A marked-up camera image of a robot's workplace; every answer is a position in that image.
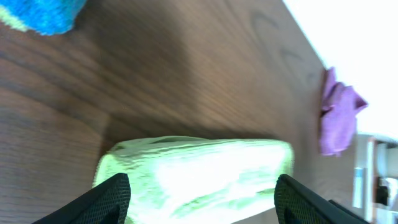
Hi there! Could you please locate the folded yellow-green cloth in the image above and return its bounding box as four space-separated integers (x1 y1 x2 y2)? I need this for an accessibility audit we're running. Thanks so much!
0 6 29 32

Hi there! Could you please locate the folded blue cloth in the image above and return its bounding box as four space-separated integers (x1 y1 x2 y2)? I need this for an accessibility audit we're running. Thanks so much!
1 0 86 35

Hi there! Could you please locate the crumpled purple cloth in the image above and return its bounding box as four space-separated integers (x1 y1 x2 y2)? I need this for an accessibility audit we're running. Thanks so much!
319 67 368 156

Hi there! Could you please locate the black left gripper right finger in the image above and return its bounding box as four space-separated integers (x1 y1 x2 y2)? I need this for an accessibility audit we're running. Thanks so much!
274 174 368 224

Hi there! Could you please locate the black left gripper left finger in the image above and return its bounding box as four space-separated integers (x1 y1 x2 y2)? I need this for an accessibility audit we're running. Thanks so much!
34 173 131 224

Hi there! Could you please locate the light green microfiber cloth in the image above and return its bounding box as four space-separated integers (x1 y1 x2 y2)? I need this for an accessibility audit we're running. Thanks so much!
93 136 294 224

